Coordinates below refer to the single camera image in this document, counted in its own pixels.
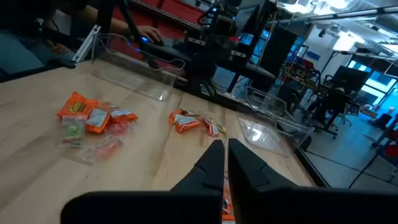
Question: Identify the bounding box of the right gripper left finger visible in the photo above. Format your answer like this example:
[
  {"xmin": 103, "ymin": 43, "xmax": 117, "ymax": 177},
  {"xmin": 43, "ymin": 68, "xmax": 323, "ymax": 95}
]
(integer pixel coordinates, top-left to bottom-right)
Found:
[{"xmin": 60, "ymin": 139, "xmax": 225, "ymax": 224}]

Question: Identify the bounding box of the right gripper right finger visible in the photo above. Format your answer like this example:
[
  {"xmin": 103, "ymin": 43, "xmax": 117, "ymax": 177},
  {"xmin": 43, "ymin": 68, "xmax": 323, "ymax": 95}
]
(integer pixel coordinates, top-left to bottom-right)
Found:
[{"xmin": 228, "ymin": 138, "xmax": 398, "ymax": 224}]

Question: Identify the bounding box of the clear wrapped orange candy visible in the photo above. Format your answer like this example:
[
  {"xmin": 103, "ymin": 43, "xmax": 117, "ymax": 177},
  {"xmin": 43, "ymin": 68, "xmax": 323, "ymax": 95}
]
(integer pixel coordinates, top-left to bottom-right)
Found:
[{"xmin": 73, "ymin": 135, "xmax": 125, "ymax": 166}]

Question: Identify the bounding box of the clear wrapped red candy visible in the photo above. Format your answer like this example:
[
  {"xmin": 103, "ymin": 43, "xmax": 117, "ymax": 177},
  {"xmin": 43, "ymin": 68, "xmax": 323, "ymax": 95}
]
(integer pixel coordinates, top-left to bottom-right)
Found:
[
  {"xmin": 98, "ymin": 98, "xmax": 121, "ymax": 111},
  {"xmin": 105, "ymin": 119, "xmax": 137, "ymax": 136}
]

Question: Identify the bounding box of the clear wrapped green candy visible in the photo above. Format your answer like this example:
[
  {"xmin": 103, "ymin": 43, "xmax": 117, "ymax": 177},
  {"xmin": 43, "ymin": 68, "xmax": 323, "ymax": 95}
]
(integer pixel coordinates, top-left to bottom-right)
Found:
[{"xmin": 58, "ymin": 114, "xmax": 88, "ymax": 147}]

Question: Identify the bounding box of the clear plastic bin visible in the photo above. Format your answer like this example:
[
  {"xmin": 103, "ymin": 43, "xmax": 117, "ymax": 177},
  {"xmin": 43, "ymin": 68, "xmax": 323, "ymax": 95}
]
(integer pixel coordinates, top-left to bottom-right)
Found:
[
  {"xmin": 91, "ymin": 32, "xmax": 187, "ymax": 102},
  {"xmin": 238, "ymin": 86, "xmax": 315, "ymax": 158}
]

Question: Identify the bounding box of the black computer monitor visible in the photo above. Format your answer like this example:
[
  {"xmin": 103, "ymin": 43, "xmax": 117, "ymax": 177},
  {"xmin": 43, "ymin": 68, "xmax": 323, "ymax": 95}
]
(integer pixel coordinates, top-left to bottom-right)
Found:
[{"xmin": 331, "ymin": 65, "xmax": 369, "ymax": 94}]

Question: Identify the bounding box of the large orange Reese's pack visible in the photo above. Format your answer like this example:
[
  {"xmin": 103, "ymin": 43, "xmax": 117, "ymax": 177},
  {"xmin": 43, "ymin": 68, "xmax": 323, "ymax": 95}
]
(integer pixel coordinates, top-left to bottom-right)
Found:
[{"xmin": 55, "ymin": 91, "xmax": 100, "ymax": 119}]

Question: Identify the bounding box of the black desk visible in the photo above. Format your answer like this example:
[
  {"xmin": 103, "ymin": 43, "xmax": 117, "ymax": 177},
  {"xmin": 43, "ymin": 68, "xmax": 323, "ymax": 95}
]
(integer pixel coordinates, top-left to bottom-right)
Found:
[{"xmin": 142, "ymin": 40, "xmax": 193, "ymax": 65}]

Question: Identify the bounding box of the black display panel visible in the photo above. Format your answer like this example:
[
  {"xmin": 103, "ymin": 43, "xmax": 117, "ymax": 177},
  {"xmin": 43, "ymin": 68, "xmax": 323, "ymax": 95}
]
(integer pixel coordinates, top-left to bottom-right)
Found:
[{"xmin": 259, "ymin": 26, "xmax": 298, "ymax": 78}]

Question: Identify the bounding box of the black computer mouse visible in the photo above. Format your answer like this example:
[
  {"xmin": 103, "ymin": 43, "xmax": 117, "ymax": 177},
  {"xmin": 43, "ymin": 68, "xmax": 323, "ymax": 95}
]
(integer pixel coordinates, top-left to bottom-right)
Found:
[{"xmin": 141, "ymin": 35, "xmax": 165, "ymax": 47}]

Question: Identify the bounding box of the ceiling light fixture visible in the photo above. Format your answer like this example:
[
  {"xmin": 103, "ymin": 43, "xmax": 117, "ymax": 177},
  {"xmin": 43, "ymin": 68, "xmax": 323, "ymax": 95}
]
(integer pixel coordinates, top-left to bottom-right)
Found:
[{"xmin": 329, "ymin": 29, "xmax": 366, "ymax": 52}]

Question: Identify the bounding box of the person's hand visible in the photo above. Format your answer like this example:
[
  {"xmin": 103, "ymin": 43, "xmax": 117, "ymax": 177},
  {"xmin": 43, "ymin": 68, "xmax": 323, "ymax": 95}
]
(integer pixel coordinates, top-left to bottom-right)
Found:
[
  {"xmin": 46, "ymin": 39, "xmax": 71, "ymax": 55},
  {"xmin": 136, "ymin": 24, "xmax": 164, "ymax": 44}
]

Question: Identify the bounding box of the person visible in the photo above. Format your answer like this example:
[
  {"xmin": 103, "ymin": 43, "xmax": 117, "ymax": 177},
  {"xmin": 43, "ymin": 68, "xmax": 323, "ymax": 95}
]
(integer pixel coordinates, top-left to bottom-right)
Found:
[{"xmin": 0, "ymin": 0, "xmax": 164, "ymax": 82}]

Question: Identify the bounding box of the white metal bracket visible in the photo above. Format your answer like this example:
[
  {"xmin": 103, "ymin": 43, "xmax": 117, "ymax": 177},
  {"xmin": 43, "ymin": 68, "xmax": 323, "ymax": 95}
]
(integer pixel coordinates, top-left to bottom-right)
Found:
[{"xmin": 73, "ymin": 24, "xmax": 102, "ymax": 63}]

